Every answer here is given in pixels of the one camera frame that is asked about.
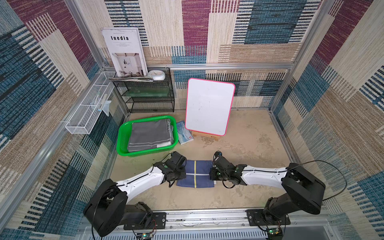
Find green plastic basket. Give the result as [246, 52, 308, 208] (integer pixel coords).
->
[116, 116, 179, 157]

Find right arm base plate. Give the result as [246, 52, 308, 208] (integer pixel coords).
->
[246, 209, 291, 226]

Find white wire wall basket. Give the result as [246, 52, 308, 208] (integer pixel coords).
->
[66, 72, 115, 135]

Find wooden whiteboard easel stand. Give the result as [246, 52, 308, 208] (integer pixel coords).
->
[192, 131, 221, 141]

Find navy blue pillowcase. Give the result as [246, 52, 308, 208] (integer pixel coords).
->
[177, 160, 215, 189]

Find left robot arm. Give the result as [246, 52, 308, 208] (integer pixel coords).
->
[83, 152, 187, 240]

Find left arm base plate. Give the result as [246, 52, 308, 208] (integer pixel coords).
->
[124, 212, 167, 231]

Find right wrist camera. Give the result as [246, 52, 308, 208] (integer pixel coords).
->
[213, 151, 222, 160]

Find magazines on shelf top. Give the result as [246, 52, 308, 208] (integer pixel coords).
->
[109, 76, 154, 83]

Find blue paperback book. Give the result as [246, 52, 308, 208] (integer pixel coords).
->
[177, 121, 194, 145]

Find pink framed whiteboard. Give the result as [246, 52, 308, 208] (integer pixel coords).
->
[185, 78, 236, 136]

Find grey striped pillowcase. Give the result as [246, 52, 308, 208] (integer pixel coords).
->
[127, 119, 174, 152]

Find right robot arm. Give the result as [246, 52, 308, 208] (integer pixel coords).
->
[210, 151, 326, 223]

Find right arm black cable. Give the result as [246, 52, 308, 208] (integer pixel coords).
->
[295, 159, 348, 202]

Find black wire shelf rack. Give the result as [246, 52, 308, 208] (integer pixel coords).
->
[112, 68, 175, 114]

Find white Inedia poster board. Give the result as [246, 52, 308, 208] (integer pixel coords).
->
[102, 27, 148, 78]

